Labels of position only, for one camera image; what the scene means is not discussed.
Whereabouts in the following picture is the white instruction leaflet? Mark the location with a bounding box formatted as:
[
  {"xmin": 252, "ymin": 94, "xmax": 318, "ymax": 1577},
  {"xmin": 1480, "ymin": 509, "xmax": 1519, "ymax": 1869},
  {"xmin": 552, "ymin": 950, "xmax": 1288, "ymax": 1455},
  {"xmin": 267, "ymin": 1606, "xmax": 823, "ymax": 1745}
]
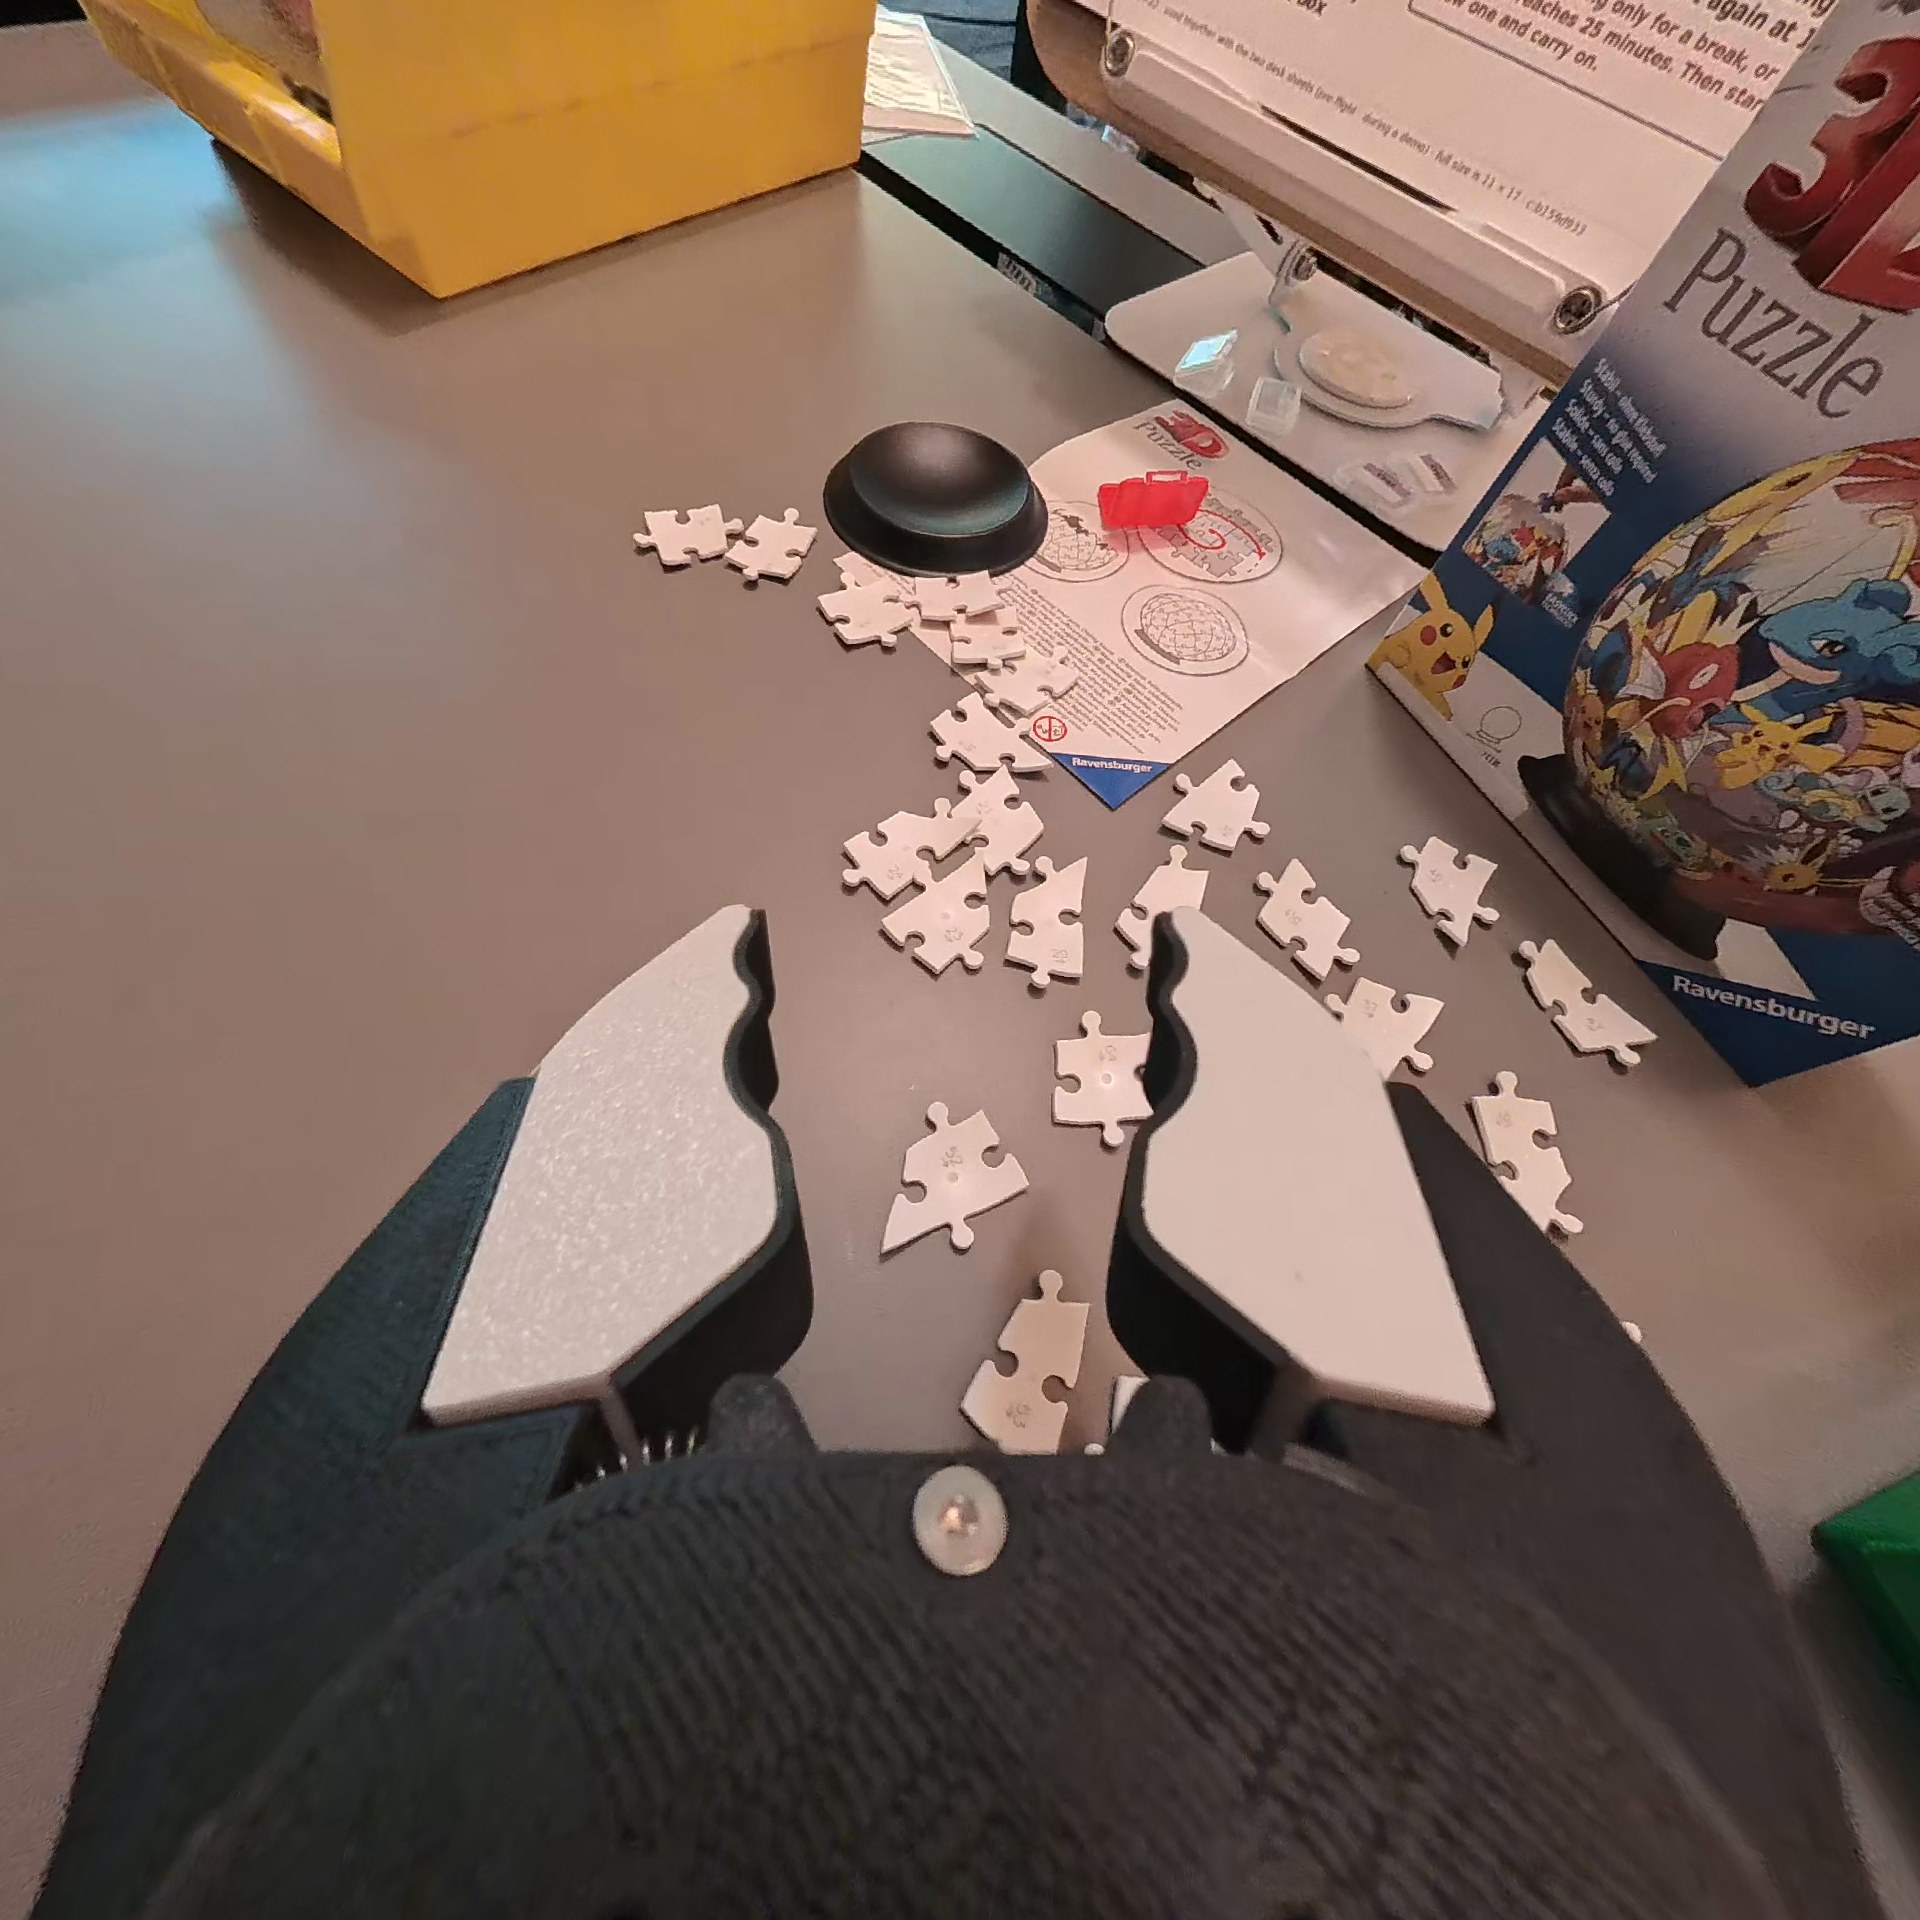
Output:
[{"xmin": 902, "ymin": 398, "xmax": 1427, "ymax": 811}]

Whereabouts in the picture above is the yellow plastic bin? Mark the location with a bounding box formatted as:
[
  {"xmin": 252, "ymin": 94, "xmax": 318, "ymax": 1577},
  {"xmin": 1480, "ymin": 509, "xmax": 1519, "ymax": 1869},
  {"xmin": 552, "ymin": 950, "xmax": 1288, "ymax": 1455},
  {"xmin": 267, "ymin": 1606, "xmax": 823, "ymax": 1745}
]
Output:
[{"xmin": 75, "ymin": 0, "xmax": 880, "ymax": 300}]

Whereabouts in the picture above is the blue puzzle box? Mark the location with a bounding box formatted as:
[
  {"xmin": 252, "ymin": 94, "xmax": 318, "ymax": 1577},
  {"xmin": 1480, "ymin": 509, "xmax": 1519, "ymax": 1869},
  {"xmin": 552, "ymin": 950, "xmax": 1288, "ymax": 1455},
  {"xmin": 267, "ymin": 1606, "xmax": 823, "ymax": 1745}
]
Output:
[{"xmin": 1364, "ymin": 0, "xmax": 1920, "ymax": 1088}]

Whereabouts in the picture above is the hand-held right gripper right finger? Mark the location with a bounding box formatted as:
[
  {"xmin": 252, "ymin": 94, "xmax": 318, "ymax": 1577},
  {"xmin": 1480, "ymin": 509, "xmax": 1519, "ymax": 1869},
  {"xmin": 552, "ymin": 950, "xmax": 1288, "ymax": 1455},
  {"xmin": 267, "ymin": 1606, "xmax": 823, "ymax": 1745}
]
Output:
[{"xmin": 1107, "ymin": 904, "xmax": 1500, "ymax": 1461}]

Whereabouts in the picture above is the green plastic bin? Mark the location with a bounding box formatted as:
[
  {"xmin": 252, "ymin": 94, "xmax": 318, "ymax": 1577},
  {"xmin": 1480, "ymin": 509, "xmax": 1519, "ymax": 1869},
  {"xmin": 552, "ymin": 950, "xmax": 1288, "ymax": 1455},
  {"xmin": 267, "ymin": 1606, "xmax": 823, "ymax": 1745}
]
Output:
[{"xmin": 1812, "ymin": 1485, "xmax": 1920, "ymax": 1613}]

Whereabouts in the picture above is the red plastic tool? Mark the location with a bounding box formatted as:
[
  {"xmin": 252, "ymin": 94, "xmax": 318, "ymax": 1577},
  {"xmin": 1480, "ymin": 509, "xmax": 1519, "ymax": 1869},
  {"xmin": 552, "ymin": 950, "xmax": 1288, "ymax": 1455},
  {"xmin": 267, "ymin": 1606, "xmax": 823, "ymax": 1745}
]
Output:
[{"xmin": 1096, "ymin": 468, "xmax": 1210, "ymax": 535}]

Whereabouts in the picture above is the black round puzzle stand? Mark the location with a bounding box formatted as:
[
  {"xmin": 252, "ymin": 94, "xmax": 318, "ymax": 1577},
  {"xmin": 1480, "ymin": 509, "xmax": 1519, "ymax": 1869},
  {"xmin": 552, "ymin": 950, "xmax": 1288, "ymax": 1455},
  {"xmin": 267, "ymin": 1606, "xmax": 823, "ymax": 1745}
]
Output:
[{"xmin": 823, "ymin": 423, "xmax": 1050, "ymax": 576}]

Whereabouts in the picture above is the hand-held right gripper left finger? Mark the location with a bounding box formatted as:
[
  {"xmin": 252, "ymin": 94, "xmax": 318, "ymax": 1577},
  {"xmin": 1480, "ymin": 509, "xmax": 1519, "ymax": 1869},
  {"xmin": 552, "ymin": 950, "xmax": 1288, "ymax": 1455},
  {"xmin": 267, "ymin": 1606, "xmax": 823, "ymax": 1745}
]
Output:
[{"xmin": 417, "ymin": 903, "xmax": 817, "ymax": 1430}]

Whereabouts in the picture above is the clear plastic bag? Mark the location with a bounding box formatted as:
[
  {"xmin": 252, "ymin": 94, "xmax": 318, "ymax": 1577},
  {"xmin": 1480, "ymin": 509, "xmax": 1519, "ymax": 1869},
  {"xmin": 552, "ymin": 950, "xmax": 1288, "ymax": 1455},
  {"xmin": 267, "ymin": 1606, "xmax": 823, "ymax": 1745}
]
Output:
[{"xmin": 863, "ymin": 6, "xmax": 976, "ymax": 143}]

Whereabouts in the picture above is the white board stand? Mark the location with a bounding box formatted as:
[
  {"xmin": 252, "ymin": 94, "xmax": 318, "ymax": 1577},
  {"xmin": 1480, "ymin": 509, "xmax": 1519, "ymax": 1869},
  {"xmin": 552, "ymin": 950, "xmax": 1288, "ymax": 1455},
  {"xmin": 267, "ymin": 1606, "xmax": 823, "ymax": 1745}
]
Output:
[{"xmin": 1104, "ymin": 195, "xmax": 1555, "ymax": 558}]

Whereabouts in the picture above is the white instruction board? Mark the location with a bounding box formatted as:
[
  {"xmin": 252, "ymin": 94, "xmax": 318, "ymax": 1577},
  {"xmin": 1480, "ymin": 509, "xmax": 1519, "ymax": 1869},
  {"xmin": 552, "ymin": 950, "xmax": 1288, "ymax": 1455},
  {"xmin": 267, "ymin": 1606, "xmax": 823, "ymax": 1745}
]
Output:
[{"xmin": 1027, "ymin": 0, "xmax": 1871, "ymax": 384}]

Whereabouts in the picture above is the spread of white puzzle pieces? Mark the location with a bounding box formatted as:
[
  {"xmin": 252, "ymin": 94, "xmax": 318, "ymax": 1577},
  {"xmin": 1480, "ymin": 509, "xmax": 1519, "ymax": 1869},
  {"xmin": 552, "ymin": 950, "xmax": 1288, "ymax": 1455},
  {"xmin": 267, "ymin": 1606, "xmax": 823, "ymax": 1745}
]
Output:
[{"xmin": 633, "ymin": 507, "xmax": 1660, "ymax": 1455}]

